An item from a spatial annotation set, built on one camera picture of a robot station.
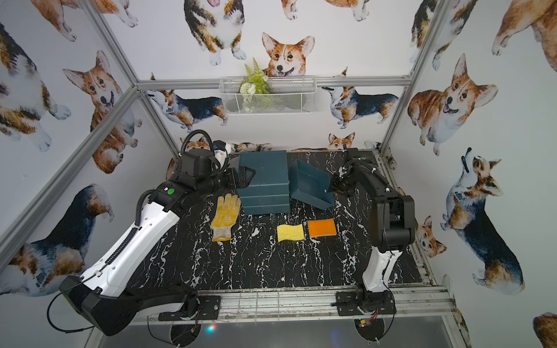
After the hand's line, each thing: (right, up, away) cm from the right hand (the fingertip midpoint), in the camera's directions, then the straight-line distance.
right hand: (330, 188), depth 92 cm
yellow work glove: (-45, -12, +3) cm, 47 cm away
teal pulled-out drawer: (-7, 0, +16) cm, 18 cm away
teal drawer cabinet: (-25, -1, -10) cm, 27 cm away
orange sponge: (-3, -17, +1) cm, 17 cm away
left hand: (-30, +8, -21) cm, 38 cm away
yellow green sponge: (-16, -18, -2) cm, 24 cm away
